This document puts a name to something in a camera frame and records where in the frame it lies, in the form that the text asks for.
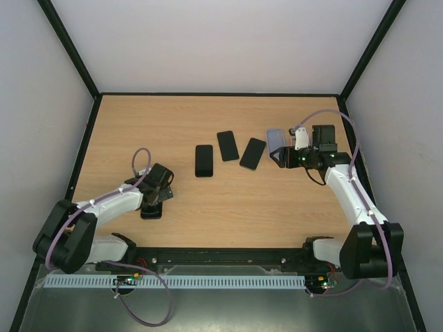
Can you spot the black phone from pink case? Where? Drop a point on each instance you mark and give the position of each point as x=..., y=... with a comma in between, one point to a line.
x=227, y=146

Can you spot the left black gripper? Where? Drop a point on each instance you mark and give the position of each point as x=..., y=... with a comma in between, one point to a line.
x=165, y=193

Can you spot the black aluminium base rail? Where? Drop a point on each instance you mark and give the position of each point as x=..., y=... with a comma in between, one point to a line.
x=297, y=260

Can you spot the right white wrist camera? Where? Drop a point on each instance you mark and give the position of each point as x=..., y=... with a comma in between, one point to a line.
x=299, y=137

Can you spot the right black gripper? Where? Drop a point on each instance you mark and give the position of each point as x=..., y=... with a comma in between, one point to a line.
x=287, y=156

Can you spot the slotted grey cable duct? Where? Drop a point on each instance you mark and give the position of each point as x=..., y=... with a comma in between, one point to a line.
x=177, y=282

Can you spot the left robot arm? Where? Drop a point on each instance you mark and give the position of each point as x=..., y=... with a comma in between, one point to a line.
x=68, y=239

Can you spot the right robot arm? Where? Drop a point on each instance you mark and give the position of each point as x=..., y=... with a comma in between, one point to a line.
x=373, y=245

